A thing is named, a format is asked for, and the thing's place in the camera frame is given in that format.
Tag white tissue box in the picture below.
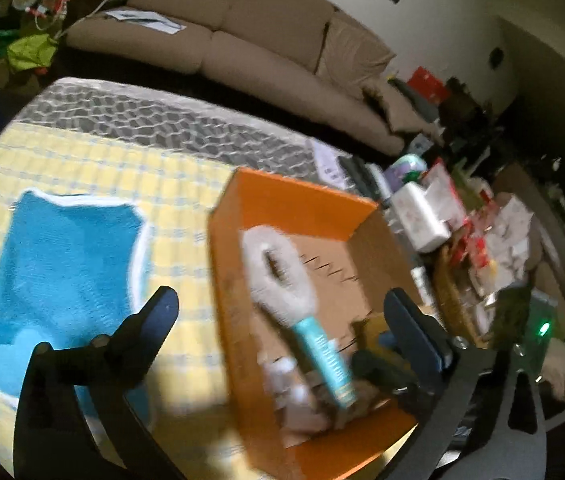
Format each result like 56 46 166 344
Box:
391 182 451 254

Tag green bag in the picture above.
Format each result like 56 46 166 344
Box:
7 34 58 72

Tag yellow sponge block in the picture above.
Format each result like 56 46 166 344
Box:
351 312 397 359

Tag red box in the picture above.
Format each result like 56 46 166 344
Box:
407 66 451 106

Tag wicker basket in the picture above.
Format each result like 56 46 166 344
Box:
432 245 489 349

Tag grey pebble pattern mat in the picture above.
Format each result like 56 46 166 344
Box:
16 77 351 191

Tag fluffy teal handle brush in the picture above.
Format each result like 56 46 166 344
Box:
241 226 356 410

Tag blue mesh zipper pouch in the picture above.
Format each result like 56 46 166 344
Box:
0 188 152 408

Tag orange cardboard box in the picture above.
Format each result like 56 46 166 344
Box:
209 168 419 479

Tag white plastic pipe connectors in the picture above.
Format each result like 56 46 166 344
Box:
258 351 347 438

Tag brown throw pillow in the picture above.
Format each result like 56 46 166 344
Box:
316 12 395 101

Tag papers on sofa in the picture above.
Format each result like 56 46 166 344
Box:
104 9 187 35

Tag yellow plaid tablecloth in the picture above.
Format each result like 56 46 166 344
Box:
0 122 258 479

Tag black zigzag wire headband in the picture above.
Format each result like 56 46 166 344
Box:
300 254 359 284

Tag brown sofa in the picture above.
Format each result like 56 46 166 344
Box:
60 0 442 156

